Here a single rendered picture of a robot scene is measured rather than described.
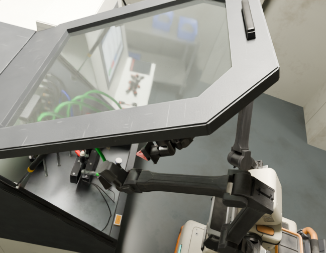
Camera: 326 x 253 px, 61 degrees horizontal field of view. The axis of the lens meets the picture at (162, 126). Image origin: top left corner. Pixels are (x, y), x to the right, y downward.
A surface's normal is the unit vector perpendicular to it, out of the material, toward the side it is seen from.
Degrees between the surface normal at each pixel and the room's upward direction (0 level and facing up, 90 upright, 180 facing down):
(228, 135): 0
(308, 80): 90
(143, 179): 33
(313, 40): 90
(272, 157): 0
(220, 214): 0
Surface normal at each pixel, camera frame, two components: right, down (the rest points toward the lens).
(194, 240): 0.22, -0.64
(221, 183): -0.33, -0.71
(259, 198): 0.44, -0.49
